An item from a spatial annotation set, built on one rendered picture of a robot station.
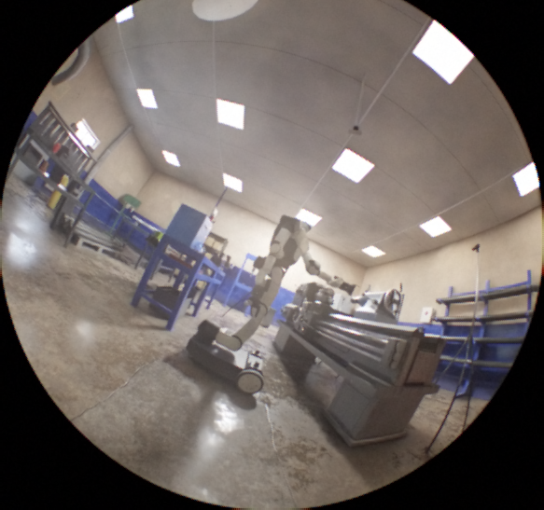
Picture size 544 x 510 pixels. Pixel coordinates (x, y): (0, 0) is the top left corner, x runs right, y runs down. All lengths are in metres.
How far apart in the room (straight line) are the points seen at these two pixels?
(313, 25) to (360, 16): 0.58
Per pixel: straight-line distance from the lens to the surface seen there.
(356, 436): 1.42
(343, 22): 2.69
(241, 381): 1.46
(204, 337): 1.61
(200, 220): 1.98
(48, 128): 2.93
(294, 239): 1.54
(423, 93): 2.87
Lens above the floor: 0.73
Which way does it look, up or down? 18 degrees up
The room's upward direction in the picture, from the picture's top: 25 degrees clockwise
